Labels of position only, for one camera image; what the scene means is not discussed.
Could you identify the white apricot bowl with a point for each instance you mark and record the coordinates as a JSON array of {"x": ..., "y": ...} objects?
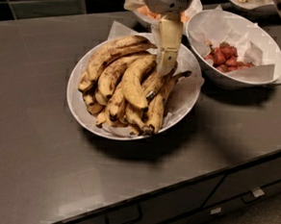
[{"x": 147, "y": 22}]

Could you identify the far right white bowl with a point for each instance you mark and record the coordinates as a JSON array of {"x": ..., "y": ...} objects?
[{"x": 250, "y": 6}]

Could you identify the white paper under bananas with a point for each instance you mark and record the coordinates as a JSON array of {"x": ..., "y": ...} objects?
[{"x": 181, "y": 99}]

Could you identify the white strawberry bowl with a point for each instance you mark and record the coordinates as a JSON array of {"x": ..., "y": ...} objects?
[{"x": 239, "y": 80}]

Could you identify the drawer handle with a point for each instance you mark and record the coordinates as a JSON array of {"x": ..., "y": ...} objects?
[
  {"x": 127, "y": 215},
  {"x": 253, "y": 195}
]

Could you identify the paper liner in strawberry bowl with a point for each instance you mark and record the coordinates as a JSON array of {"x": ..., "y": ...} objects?
[{"x": 223, "y": 28}]

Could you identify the banana with sticker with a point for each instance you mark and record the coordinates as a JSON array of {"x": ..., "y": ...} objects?
[{"x": 154, "y": 82}]

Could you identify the orange apricots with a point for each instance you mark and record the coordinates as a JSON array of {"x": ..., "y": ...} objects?
[{"x": 146, "y": 12}]

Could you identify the left drawer handle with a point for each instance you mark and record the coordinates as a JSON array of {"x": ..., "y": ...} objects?
[{"x": 127, "y": 215}]

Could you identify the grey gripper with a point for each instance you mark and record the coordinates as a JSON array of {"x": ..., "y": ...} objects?
[{"x": 166, "y": 2}]

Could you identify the right drawer handle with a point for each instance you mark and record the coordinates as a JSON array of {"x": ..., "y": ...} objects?
[{"x": 253, "y": 195}]

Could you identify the spotted banana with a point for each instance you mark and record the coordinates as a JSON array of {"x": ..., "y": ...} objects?
[
  {"x": 112, "y": 74},
  {"x": 113, "y": 50}
]

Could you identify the red strawberries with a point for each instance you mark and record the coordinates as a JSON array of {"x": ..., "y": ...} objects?
[{"x": 224, "y": 58}]

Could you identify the lower left bananas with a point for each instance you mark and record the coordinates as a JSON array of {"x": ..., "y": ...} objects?
[{"x": 112, "y": 113}]

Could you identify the white banana bowl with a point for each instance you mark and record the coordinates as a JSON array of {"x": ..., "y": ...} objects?
[{"x": 75, "y": 100}]

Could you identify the right long banana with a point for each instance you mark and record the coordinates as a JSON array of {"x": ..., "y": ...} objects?
[{"x": 155, "y": 114}]

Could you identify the central yellow banana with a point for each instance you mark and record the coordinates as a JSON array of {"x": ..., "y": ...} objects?
[{"x": 131, "y": 81}]

